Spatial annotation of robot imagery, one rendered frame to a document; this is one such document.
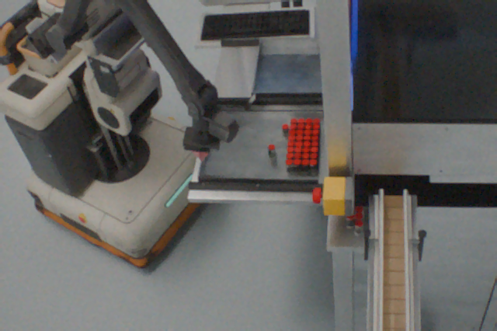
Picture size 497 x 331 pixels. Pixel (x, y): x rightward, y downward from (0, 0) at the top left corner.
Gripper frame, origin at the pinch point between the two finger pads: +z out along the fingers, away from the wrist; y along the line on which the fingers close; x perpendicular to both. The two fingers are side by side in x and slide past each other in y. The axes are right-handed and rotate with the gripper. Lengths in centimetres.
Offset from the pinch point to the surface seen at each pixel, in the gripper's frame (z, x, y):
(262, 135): 1.8, 12.7, 16.4
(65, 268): 107, 14, -62
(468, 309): 46, -14, 92
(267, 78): 2.3, 37.6, 15.4
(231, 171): 3.1, -1.2, 8.6
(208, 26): 13, 72, -9
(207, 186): 2.5, -8.2, 2.9
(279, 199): 0.4, -10.8, 23.2
